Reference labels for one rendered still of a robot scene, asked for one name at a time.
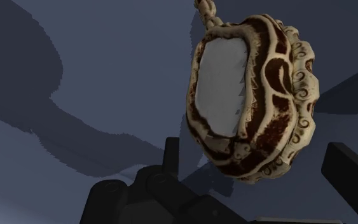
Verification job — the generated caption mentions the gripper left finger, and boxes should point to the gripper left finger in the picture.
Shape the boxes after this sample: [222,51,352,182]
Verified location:
[79,136,248,224]

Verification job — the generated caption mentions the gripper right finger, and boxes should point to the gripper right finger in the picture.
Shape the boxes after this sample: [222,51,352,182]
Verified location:
[321,142,358,223]

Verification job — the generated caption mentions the cream and brown carved mirror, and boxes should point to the cream and brown carved mirror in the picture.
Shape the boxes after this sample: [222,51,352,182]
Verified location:
[186,0,320,185]

